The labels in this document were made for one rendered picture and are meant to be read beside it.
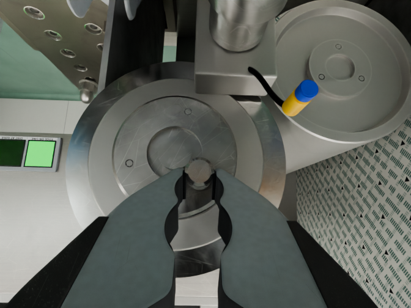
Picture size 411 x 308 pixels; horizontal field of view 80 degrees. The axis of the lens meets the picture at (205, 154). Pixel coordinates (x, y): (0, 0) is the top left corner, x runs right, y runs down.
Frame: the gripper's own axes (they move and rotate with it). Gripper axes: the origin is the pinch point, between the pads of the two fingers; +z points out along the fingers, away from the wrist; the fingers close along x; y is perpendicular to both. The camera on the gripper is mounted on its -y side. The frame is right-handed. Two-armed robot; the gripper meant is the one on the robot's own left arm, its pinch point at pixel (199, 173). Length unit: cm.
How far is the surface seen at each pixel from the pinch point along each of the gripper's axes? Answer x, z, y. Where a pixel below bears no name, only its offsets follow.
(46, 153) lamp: -30.2, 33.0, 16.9
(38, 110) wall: -193, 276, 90
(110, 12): -7.5, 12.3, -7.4
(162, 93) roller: -2.7, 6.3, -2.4
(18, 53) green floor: -161, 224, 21
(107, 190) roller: -5.7, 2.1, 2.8
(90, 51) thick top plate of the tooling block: -18.8, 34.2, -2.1
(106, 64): -7.4, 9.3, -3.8
